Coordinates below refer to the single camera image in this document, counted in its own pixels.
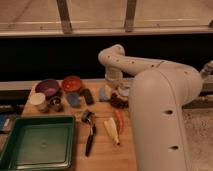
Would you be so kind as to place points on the blue plastic cup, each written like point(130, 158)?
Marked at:
point(73, 99)

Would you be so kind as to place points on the black handled peeler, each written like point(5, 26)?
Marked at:
point(88, 118)

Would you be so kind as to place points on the small metal cup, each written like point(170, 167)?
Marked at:
point(55, 103)

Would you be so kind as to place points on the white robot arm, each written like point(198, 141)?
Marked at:
point(159, 90)

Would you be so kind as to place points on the white paper cup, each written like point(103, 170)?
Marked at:
point(38, 100)

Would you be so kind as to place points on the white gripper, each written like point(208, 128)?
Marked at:
point(113, 78)

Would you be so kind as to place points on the pale corn cob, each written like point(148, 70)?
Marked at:
point(111, 129)

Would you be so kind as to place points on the wooden cutting board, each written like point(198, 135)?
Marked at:
point(105, 155)

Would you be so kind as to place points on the green plastic tray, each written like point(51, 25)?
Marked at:
point(39, 143)

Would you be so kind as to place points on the purple bowl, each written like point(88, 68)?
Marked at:
point(49, 87)

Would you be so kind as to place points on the orange bowl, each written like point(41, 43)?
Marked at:
point(71, 84)

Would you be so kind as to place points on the dark red grape bunch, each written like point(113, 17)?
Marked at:
point(117, 102)

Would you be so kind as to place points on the blue sponge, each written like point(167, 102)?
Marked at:
point(102, 95)

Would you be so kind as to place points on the dark rectangular block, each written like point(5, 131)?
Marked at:
point(88, 96)

